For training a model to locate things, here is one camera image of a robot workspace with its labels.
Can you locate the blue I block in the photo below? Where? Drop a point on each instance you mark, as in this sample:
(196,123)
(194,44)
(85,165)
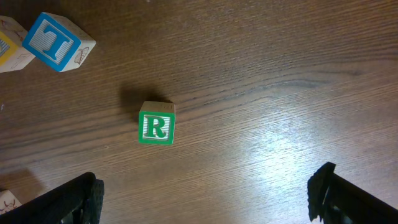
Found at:
(58,42)

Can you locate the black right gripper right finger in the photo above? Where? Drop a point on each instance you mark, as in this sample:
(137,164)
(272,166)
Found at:
(335,200)

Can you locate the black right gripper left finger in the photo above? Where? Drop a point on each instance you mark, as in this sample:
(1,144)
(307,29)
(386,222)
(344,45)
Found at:
(78,201)

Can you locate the yellow block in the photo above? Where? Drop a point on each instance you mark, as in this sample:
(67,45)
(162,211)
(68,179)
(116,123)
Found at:
(8,201)
(13,55)

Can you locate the green R block right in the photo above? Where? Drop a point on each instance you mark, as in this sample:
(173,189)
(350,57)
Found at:
(157,123)

